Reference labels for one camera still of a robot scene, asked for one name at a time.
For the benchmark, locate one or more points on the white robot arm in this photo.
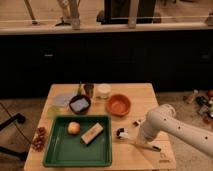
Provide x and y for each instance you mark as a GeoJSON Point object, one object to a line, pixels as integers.
{"type": "Point", "coordinates": [162, 118]}

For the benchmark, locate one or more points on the red bowl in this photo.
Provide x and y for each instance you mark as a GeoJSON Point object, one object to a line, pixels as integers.
{"type": "Point", "coordinates": [118, 105]}

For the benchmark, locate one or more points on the dark bowl with sponge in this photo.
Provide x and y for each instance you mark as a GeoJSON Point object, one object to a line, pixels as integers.
{"type": "Point", "coordinates": [80, 104]}

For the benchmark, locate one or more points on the wooden block brush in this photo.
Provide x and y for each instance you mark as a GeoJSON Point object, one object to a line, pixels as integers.
{"type": "Point", "coordinates": [91, 133]}

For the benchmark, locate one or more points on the white cup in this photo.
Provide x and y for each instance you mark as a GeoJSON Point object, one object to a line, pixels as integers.
{"type": "Point", "coordinates": [103, 91]}

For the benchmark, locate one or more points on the dark metal cup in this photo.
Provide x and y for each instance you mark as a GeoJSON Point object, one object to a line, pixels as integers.
{"type": "Point", "coordinates": [89, 89]}

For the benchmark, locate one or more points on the small green bottle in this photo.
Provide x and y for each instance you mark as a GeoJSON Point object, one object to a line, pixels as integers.
{"type": "Point", "coordinates": [79, 90]}

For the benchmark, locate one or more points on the clear plastic lid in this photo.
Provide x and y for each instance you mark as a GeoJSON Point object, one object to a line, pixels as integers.
{"type": "Point", "coordinates": [62, 100]}

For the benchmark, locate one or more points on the metal fork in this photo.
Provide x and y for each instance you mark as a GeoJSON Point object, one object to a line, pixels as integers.
{"type": "Point", "coordinates": [137, 122]}

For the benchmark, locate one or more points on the yellow onion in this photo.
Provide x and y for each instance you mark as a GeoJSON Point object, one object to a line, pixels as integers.
{"type": "Point", "coordinates": [73, 128]}

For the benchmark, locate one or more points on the yellow-green sponge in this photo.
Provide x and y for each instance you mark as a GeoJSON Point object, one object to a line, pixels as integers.
{"type": "Point", "coordinates": [53, 111]}

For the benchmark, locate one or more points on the green plastic tray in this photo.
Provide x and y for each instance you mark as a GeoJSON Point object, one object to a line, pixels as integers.
{"type": "Point", "coordinates": [66, 150]}

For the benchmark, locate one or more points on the bunch of red grapes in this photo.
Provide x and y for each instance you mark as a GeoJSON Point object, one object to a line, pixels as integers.
{"type": "Point", "coordinates": [39, 141]}

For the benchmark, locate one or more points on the black chair base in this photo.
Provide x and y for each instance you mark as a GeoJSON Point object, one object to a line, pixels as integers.
{"type": "Point", "coordinates": [8, 133]}

